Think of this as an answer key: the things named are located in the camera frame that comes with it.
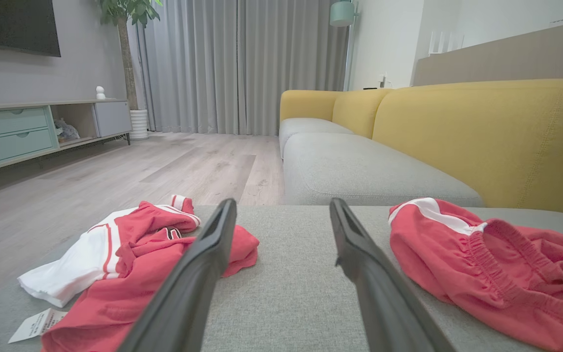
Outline yellow and grey sofa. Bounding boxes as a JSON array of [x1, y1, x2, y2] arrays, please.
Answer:
[[0, 205, 563, 352]]

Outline beige partition panel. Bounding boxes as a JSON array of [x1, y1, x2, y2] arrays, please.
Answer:
[[412, 19, 563, 88]]

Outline red and white t-shirt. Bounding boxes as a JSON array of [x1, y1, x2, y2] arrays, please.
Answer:
[[18, 195, 260, 352]]

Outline yellow sofa end rest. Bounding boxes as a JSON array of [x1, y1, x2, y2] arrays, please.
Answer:
[[280, 90, 342, 123]]

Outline black wall television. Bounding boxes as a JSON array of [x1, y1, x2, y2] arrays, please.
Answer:
[[0, 0, 62, 58]]

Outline long yellow sofa backrest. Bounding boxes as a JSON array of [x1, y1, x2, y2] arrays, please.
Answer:
[[372, 79, 563, 220]]

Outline white router with antennas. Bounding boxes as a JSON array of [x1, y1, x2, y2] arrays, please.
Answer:
[[428, 30, 465, 55]]

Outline white ribbed plant pot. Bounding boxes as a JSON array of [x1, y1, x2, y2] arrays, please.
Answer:
[[129, 110, 150, 140]]

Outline green indoor tree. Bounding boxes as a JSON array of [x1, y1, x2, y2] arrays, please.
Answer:
[[97, 0, 163, 111]]

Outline short yellow sofa backrest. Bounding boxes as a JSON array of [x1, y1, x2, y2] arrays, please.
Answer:
[[332, 88, 393, 139]]

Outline low grey tv cabinet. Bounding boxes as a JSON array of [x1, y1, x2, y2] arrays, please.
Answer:
[[0, 100, 132, 177]]

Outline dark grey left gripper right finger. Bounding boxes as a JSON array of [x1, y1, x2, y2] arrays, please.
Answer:
[[329, 198, 456, 352]]

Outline white printed garment tag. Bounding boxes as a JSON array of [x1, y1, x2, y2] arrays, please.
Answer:
[[9, 308, 68, 344]]

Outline grey sofa seat cushion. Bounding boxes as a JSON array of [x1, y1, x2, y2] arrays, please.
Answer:
[[281, 133, 485, 207], [279, 118, 355, 158]]

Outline red shorts with white trim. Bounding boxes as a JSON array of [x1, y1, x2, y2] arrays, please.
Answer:
[[388, 198, 563, 352]]

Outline teal cabinet drawer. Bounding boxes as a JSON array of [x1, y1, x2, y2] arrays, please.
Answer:
[[0, 128, 54, 161], [0, 108, 49, 136]]

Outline grey pleated curtain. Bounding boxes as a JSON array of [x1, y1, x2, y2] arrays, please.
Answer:
[[135, 0, 350, 136]]

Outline grey cabinet door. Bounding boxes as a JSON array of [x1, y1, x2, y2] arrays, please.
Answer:
[[93, 101, 132, 138]]

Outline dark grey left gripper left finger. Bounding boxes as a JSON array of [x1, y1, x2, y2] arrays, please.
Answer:
[[118, 198, 238, 352]]

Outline grey toy in cabinet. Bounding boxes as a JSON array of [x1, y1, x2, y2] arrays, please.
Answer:
[[54, 119, 81, 144]]

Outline floor lamp with teal shade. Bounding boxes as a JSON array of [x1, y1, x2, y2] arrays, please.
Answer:
[[329, 0, 360, 91]]

